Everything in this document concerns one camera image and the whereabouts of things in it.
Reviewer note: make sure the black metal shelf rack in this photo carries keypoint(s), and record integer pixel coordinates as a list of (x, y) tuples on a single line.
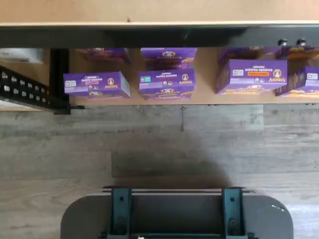
[(159, 37)]

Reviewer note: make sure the wooden shelf board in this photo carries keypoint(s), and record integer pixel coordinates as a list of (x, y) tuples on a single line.
[(174, 12), (207, 82)]

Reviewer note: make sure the gray base with teal brackets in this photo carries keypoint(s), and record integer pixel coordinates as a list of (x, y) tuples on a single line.
[(87, 219)]

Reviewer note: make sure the purple Annie's snack box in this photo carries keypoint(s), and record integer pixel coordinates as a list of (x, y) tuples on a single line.
[(169, 56), (107, 55), (97, 83), (167, 79)]

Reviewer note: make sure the black perforated shelf bracket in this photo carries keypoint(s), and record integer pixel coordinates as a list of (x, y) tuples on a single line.
[(25, 85)]

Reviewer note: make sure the purple Annie's box orange label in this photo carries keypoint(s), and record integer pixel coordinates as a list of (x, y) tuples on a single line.
[(244, 53), (254, 74), (306, 79), (299, 52)]

